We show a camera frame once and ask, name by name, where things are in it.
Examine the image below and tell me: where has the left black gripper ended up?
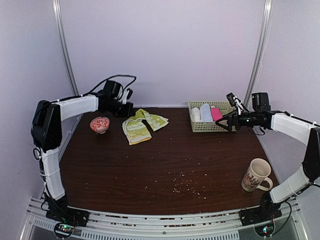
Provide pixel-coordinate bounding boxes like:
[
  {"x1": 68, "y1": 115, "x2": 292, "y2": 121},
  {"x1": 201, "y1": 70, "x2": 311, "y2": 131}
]
[{"x1": 105, "y1": 99, "x2": 137, "y2": 118}]

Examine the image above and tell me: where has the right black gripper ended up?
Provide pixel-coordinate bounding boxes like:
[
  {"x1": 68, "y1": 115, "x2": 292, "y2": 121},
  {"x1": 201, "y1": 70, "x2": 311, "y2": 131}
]
[{"x1": 215, "y1": 108, "x2": 260, "y2": 132}]

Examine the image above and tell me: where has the pink towel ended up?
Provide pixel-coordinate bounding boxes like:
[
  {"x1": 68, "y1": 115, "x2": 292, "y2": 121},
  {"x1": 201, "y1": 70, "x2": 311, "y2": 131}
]
[{"x1": 210, "y1": 107, "x2": 223, "y2": 122}]

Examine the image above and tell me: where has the green patterned towel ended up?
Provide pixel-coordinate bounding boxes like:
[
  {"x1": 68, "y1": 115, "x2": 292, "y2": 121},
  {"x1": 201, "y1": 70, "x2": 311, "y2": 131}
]
[{"x1": 122, "y1": 108, "x2": 169, "y2": 146}]

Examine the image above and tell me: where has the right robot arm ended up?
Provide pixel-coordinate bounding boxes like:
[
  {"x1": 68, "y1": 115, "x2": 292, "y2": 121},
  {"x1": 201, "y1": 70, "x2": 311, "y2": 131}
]
[{"x1": 215, "y1": 92, "x2": 320, "y2": 221}]

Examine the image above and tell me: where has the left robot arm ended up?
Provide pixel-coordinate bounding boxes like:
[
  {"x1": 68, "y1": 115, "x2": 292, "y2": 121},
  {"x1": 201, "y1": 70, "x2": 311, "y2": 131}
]
[{"x1": 30, "y1": 77, "x2": 133, "y2": 222}]

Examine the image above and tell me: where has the light blue rolled towel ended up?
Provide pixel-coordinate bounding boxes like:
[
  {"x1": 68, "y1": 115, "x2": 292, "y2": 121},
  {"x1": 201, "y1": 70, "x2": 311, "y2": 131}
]
[{"x1": 199, "y1": 103, "x2": 213, "y2": 123}]

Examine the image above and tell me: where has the red patterned bowl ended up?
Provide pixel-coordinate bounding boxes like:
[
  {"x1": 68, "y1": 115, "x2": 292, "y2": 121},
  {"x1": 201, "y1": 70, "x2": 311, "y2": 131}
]
[{"x1": 89, "y1": 116, "x2": 110, "y2": 134}]

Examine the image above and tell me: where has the green plastic basket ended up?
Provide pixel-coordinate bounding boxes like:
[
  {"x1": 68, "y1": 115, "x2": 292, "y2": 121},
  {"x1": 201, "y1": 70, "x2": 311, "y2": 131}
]
[{"x1": 187, "y1": 101, "x2": 236, "y2": 133}]

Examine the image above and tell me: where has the white rolled towel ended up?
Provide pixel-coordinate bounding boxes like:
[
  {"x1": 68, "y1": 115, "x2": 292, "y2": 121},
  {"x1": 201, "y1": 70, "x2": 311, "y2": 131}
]
[{"x1": 190, "y1": 107, "x2": 201, "y2": 122}]

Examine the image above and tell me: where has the cream mug red pattern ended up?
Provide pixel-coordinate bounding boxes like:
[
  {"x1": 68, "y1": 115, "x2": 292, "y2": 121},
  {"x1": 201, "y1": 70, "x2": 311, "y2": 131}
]
[{"x1": 241, "y1": 158, "x2": 274, "y2": 192}]

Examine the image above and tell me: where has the right circuit board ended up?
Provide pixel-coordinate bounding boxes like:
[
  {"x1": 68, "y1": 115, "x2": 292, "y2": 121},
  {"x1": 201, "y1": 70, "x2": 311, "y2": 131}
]
[{"x1": 254, "y1": 223, "x2": 275, "y2": 237}]

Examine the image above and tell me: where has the circuit board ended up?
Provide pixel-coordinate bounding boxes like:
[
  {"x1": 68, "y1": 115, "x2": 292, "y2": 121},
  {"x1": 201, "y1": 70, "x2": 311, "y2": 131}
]
[
  {"x1": 254, "y1": 223, "x2": 275, "y2": 237},
  {"x1": 53, "y1": 222, "x2": 75, "y2": 239}
]

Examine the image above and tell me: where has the left circuit board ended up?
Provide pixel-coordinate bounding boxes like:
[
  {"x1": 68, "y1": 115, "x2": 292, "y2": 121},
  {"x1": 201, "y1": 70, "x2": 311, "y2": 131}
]
[{"x1": 53, "y1": 222, "x2": 75, "y2": 239}]

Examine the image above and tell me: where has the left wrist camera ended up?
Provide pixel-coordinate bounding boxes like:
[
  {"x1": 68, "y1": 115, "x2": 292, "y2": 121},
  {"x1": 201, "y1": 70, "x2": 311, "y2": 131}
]
[{"x1": 121, "y1": 88, "x2": 133, "y2": 105}]

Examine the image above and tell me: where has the right aluminium corner post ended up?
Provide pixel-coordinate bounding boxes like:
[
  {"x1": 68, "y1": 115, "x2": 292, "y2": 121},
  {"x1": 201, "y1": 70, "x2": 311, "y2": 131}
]
[{"x1": 244, "y1": 0, "x2": 273, "y2": 107}]

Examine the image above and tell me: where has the aluminium corner post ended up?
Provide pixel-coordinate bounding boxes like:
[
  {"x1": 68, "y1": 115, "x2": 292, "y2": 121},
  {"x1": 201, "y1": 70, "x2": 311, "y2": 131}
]
[
  {"x1": 244, "y1": 0, "x2": 273, "y2": 107},
  {"x1": 52, "y1": 0, "x2": 80, "y2": 96}
]

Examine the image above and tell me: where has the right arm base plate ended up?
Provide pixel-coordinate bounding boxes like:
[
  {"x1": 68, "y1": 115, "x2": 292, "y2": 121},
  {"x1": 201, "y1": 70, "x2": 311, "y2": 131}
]
[{"x1": 238, "y1": 206, "x2": 282, "y2": 227}]

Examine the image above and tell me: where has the aluminium front rail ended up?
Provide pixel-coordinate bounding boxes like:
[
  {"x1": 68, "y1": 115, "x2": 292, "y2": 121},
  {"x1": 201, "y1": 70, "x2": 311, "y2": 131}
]
[{"x1": 18, "y1": 198, "x2": 308, "y2": 240}]

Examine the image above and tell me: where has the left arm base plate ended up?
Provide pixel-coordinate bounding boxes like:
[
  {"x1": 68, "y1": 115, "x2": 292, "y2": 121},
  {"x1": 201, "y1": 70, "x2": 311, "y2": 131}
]
[{"x1": 45, "y1": 207, "x2": 90, "y2": 227}]

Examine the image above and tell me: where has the left aluminium corner post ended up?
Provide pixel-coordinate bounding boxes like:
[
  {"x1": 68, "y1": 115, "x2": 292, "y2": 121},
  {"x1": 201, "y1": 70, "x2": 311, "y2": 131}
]
[{"x1": 52, "y1": 0, "x2": 80, "y2": 96}]

